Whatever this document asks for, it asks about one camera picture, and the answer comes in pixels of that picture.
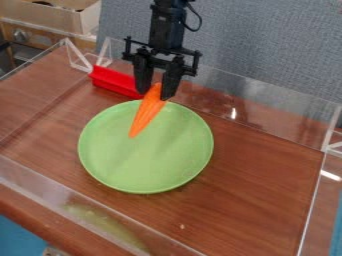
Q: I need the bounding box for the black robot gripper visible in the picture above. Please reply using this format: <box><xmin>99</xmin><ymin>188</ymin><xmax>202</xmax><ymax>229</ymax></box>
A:
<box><xmin>123</xmin><ymin>4</ymin><xmax>202</xmax><ymax>100</ymax></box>

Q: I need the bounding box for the orange toy carrot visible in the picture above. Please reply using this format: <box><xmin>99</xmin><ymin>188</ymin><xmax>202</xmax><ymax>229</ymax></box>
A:
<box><xmin>128</xmin><ymin>82</ymin><xmax>166</xmax><ymax>138</ymax></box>

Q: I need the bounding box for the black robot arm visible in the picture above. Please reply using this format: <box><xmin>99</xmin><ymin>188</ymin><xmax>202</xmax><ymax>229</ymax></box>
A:
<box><xmin>123</xmin><ymin>0</ymin><xmax>202</xmax><ymax>101</ymax></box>

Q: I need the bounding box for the green round plate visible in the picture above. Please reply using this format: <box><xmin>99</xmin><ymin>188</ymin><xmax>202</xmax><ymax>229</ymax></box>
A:
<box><xmin>77</xmin><ymin>101</ymin><xmax>214</xmax><ymax>194</ymax></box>

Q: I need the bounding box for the red plastic block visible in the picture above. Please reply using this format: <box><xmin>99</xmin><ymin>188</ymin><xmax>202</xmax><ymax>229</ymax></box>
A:
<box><xmin>89</xmin><ymin>65</ymin><xmax>143</xmax><ymax>99</ymax></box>

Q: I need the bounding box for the cardboard box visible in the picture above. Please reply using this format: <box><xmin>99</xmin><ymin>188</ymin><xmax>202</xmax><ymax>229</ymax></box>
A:
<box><xmin>0</xmin><ymin>0</ymin><xmax>101</xmax><ymax>34</ymax></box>

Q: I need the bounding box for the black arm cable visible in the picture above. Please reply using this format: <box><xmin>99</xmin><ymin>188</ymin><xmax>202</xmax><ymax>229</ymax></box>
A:
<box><xmin>182</xmin><ymin>1</ymin><xmax>203</xmax><ymax>33</ymax></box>

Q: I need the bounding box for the clear acrylic enclosure wall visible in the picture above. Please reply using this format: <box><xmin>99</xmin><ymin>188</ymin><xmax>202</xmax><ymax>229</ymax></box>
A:
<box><xmin>0</xmin><ymin>42</ymin><xmax>341</xmax><ymax>256</ymax></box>

